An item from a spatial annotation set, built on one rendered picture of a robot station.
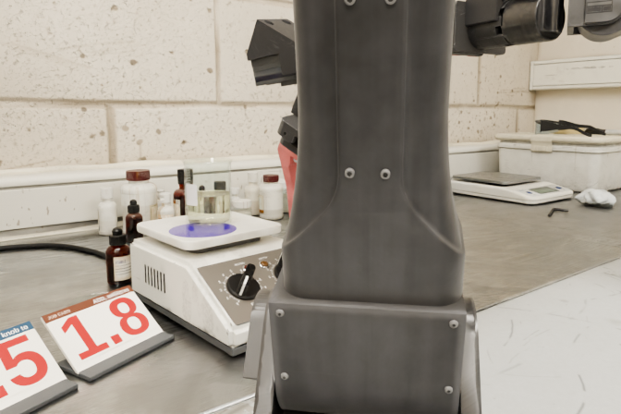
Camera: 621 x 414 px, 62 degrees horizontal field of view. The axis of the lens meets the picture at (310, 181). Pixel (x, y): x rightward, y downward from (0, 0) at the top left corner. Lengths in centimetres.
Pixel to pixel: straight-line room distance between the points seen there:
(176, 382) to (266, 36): 29
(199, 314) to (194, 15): 74
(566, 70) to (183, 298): 158
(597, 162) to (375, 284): 132
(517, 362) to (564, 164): 106
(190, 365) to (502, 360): 26
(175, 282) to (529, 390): 32
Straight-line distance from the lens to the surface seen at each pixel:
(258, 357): 21
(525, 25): 69
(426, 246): 17
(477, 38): 74
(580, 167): 148
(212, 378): 44
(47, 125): 101
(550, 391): 46
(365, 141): 15
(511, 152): 157
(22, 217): 97
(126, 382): 46
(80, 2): 104
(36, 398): 45
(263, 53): 46
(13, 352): 47
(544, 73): 193
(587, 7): 67
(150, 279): 57
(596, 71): 185
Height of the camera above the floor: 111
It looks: 8 degrees down
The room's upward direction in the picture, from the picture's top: straight up
